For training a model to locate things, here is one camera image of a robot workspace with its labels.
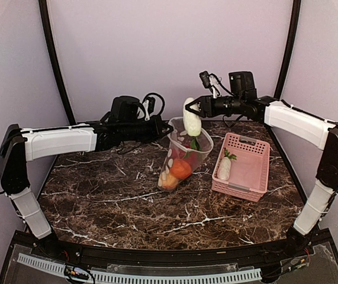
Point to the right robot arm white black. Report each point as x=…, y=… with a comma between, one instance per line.
x=318, y=131

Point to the white slotted cable duct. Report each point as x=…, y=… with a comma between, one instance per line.
x=117, y=273

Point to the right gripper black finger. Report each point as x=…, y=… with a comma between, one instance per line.
x=196, y=103
x=197, y=112

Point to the left black frame post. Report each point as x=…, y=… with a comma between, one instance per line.
x=48, y=34

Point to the black front rail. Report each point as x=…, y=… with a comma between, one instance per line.
x=264, y=254

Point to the bright red tomato toy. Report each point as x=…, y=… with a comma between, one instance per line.
x=192, y=157

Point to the left camera cable black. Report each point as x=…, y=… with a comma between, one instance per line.
x=149, y=102

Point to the right black frame post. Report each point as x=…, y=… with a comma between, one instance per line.
x=292, y=32

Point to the circuit board with leds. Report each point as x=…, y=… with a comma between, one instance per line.
x=76, y=273

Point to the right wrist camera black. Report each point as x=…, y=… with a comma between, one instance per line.
x=242, y=85

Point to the orange tangerine toy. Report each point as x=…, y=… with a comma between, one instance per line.
x=180, y=169

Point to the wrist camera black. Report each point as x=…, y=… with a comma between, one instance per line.
x=124, y=109
x=242, y=85

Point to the yellow peach toy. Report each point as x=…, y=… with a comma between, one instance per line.
x=167, y=181

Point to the white radish toy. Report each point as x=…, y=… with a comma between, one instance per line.
x=192, y=122
x=223, y=172

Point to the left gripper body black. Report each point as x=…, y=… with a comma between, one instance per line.
x=132, y=132

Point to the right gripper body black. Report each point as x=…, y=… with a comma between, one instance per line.
x=234, y=106

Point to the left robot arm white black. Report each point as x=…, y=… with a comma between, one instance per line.
x=22, y=145

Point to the clear polka dot zip bag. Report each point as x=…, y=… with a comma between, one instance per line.
x=179, y=139

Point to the black frame post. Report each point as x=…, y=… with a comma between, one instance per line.
x=292, y=32
x=48, y=34

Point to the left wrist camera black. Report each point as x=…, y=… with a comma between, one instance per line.
x=124, y=109

